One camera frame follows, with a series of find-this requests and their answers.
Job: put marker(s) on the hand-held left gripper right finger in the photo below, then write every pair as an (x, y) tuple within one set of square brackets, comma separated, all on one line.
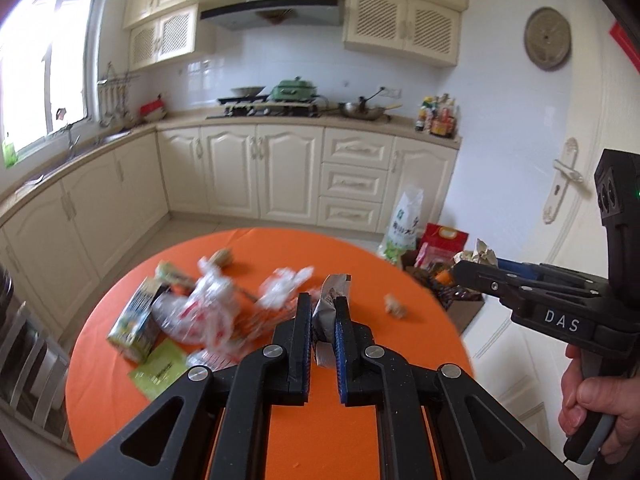
[(341, 355)]

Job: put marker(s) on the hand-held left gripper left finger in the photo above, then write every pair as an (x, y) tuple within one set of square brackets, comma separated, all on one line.
[(302, 355)]

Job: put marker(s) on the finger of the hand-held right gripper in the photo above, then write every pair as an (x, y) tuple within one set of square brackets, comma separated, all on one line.
[(515, 266), (475, 275)]

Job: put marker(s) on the foil wrapper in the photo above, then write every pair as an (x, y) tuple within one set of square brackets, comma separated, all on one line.
[(480, 255)]

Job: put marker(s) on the silver wrapper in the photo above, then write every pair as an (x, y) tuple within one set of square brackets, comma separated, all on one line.
[(325, 310)]

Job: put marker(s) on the small beige lump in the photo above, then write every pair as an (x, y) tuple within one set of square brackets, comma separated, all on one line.
[(396, 307)]

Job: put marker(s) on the clear plastic wrap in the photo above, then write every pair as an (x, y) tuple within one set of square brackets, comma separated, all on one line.
[(280, 285)]

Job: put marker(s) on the clear red-print plastic bag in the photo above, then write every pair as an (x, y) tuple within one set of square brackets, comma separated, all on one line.
[(210, 305)]

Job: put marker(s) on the brown sweet potato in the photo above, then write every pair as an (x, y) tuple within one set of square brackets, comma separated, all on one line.
[(222, 257)]

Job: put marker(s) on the green paper leaflet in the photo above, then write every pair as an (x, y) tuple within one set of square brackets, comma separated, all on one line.
[(160, 367)]

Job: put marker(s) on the striped snack wrapper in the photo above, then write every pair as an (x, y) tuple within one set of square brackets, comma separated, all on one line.
[(170, 272)]

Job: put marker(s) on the blue green milk carton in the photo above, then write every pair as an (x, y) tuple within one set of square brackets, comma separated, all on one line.
[(135, 320)]

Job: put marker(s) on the person's right hand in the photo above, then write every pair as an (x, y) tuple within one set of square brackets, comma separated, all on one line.
[(595, 395)]

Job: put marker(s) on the cardboard box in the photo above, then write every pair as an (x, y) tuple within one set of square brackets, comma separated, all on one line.
[(467, 310)]

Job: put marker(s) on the red rice bag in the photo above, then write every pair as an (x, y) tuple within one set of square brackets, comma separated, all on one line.
[(442, 240)]

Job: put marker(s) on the white door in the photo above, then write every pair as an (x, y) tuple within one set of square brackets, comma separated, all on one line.
[(575, 245)]

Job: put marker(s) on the white green rice bag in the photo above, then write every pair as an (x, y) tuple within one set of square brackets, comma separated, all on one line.
[(402, 225)]

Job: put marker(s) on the round orange table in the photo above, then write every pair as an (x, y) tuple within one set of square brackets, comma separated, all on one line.
[(310, 247)]

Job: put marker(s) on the group of condiment bottles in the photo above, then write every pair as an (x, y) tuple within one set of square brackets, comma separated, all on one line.
[(437, 120)]

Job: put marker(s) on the cream kitchen base cabinets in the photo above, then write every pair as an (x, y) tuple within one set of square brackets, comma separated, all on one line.
[(280, 170)]

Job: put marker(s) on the black gas stove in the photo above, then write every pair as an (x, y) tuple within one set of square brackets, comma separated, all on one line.
[(270, 110)]

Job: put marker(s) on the green electric pot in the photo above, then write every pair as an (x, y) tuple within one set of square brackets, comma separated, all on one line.
[(295, 91)]

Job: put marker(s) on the cream lattice door cabinet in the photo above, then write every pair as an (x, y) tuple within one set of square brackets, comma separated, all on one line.
[(400, 25), (160, 37)]

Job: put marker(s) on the steel pan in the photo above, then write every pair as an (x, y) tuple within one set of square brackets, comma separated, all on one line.
[(248, 91)]

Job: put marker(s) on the red white dish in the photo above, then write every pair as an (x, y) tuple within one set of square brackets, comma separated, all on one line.
[(152, 109)]

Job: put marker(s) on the steel sink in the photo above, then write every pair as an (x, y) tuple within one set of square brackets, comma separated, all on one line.
[(114, 136)]

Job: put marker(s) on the steel faucet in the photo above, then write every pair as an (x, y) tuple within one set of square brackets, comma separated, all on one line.
[(73, 141)]

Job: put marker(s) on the hanging utensil rack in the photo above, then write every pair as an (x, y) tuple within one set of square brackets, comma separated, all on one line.
[(112, 95)]

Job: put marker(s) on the steel range hood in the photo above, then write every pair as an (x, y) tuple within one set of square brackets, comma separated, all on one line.
[(270, 15)]

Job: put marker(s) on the green bottle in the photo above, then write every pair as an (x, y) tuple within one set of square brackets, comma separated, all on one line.
[(10, 152)]

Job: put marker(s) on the kitchen window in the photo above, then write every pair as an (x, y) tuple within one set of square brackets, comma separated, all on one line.
[(60, 60)]

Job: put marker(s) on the white wall socket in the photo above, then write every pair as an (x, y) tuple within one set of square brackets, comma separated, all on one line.
[(391, 92)]

